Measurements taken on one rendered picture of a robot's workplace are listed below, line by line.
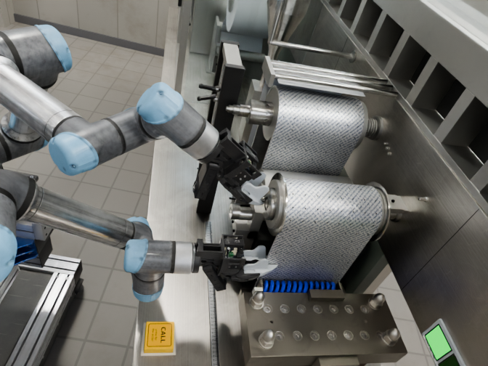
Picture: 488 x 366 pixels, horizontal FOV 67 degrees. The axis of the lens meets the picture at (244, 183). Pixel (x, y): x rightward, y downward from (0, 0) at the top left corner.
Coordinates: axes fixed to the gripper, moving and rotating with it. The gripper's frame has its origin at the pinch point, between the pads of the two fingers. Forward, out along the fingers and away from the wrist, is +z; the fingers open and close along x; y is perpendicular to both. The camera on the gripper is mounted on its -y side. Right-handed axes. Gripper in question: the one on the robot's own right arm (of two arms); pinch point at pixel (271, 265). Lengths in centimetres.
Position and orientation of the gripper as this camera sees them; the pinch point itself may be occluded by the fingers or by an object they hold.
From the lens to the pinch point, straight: 95.3
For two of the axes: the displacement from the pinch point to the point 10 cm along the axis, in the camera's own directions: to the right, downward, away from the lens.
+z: 9.7, 0.8, 2.3
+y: 2.2, -7.2, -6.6
